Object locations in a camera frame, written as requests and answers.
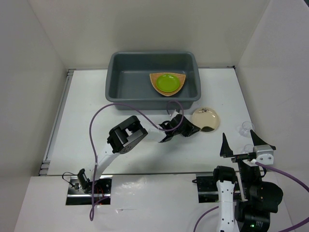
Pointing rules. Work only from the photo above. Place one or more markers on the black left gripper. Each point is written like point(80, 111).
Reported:
point(191, 129)

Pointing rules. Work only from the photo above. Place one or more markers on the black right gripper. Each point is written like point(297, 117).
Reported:
point(225, 149)

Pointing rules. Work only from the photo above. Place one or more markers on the clear plastic cup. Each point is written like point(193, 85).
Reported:
point(245, 129)
point(248, 149)

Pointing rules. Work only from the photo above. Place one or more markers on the cream gold round plate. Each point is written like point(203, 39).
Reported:
point(206, 119)

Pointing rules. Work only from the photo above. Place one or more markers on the woven bamboo tray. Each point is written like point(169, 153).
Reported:
point(154, 76)

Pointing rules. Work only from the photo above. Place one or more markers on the green round plate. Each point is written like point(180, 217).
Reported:
point(168, 83)

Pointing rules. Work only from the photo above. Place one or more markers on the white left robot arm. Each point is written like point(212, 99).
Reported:
point(125, 136)

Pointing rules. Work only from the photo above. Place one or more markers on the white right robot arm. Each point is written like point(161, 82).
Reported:
point(245, 200)

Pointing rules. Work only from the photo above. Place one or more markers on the grey plastic bin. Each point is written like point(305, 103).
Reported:
point(149, 80)

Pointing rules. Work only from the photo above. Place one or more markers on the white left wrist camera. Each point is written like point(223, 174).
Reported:
point(174, 112)

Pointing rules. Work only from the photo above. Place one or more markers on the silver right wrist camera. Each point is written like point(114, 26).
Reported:
point(263, 155)

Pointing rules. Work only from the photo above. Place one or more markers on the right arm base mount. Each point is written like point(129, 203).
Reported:
point(207, 189)

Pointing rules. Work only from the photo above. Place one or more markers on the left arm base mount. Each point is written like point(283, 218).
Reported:
point(82, 191)

